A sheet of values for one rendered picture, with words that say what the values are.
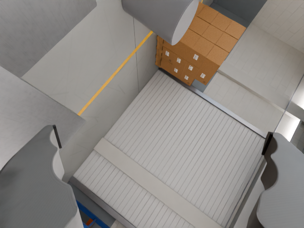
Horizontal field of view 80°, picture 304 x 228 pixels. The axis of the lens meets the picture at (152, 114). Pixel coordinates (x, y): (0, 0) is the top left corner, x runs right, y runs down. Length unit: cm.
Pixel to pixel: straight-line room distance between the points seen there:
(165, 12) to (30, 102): 152
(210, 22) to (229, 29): 31
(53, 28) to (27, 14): 5
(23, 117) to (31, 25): 19
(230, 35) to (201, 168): 253
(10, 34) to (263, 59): 552
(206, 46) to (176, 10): 139
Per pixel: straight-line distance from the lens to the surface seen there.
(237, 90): 488
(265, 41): 600
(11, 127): 46
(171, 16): 178
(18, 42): 36
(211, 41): 314
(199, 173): 409
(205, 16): 341
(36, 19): 36
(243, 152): 447
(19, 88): 40
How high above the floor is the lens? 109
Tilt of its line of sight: 8 degrees down
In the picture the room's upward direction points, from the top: 125 degrees clockwise
